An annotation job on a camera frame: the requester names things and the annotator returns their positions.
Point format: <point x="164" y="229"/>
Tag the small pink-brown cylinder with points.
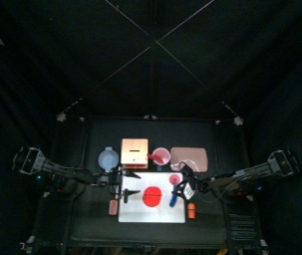
<point x="113" y="208"/>

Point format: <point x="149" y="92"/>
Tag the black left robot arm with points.
<point x="65" y="171"/>

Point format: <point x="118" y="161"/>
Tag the light blue bowl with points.
<point x="109" y="159"/>

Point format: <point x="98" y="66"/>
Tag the small orange cylinder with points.
<point x="192" y="210"/>

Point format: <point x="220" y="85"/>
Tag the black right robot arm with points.
<point x="255" y="172"/>

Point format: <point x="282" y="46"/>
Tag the pink rectangular tray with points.
<point x="196" y="156"/>

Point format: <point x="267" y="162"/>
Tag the red spoon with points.
<point x="155" y="157"/>

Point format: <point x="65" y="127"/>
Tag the wooden box with slot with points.
<point x="134" y="152"/>

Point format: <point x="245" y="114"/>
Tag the pink cup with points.
<point x="163" y="154"/>

